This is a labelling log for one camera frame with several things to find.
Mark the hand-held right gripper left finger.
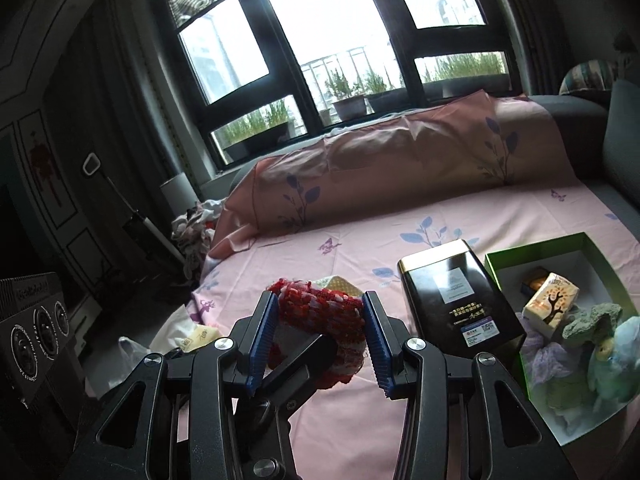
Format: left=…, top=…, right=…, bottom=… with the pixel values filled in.
left=72, top=290, right=281, bottom=480

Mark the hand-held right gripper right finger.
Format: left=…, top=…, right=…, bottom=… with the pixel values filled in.
left=361, top=290, right=576, bottom=480

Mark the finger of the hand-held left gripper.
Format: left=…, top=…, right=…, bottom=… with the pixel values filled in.
left=232, top=332, right=346, bottom=480

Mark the red and white knitted cloth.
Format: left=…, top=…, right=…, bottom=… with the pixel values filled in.
left=265, top=276, right=368, bottom=391

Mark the green cardboard box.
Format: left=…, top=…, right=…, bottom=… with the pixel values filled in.
left=484, top=232, right=640, bottom=446

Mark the purple mesh bath loofah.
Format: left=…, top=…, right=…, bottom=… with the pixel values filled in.
left=522, top=310, right=576, bottom=386

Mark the green fleece towel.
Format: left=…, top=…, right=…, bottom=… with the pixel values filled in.
left=542, top=375, right=611, bottom=426

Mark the green knitted cloth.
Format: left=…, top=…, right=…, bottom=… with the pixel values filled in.
left=562, top=302, right=623, bottom=346

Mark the yellow tissue pack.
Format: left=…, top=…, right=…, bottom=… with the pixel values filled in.
left=180, top=324, right=221, bottom=353

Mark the yellow knitted cloth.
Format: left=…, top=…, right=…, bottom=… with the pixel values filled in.
left=317, top=274, right=363, bottom=297

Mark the white packaging bag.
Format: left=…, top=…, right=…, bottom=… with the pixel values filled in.
left=150, top=305, right=201, bottom=353

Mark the black and gold tin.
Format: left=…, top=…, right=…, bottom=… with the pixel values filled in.
left=397, top=239, right=527, bottom=360

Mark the pink bed sheet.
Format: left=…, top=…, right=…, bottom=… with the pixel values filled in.
left=175, top=180, right=640, bottom=480

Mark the clear plastic bag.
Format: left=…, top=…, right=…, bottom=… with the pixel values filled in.
left=107, top=336, right=166, bottom=391

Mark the pile of printed clothes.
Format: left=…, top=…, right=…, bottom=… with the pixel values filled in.
left=170, top=199, right=228, bottom=281

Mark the small dark orange box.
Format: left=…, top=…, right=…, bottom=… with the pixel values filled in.
left=520, top=266, right=548, bottom=295

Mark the white cylinder appliance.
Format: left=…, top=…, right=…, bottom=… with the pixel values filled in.
left=160, top=172, right=201, bottom=216

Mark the small tree-print tissue pack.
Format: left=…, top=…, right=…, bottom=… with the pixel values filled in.
left=522, top=272, right=580, bottom=335

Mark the pink leaf-print pillow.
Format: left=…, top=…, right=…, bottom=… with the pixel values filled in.
left=207, top=89, right=578, bottom=258

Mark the long dark planter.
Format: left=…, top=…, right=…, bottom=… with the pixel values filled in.
left=415, top=52, right=511, bottom=98
left=217, top=119, right=293, bottom=158

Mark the black speaker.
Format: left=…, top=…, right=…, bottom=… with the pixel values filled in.
left=0, top=272, right=83, bottom=406

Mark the pastel plush toy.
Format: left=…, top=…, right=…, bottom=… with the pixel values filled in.
left=585, top=316, right=640, bottom=401

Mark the round plant pot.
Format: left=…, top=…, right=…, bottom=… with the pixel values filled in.
left=331, top=95, right=368, bottom=122
left=367, top=90, right=406, bottom=113

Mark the stick vacuum cleaner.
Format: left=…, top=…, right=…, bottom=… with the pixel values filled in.
left=82, top=152, right=186, bottom=266

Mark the dark panelled cabinet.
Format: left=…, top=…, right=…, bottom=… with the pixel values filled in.
left=0, top=105, right=116, bottom=311

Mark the grey sofa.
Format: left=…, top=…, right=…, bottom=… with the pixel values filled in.
left=527, top=92, right=640, bottom=211

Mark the grey sofa cushion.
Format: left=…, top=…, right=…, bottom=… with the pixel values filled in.
left=601, top=77, right=640, bottom=193

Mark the black-framed window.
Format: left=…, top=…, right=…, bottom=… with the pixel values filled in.
left=145, top=0, right=523, bottom=171

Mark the striped cushion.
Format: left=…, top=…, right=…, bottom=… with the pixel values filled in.
left=559, top=59, right=618, bottom=96

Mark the grey curtain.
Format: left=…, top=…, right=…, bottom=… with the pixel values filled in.
left=500, top=0, right=556, bottom=96

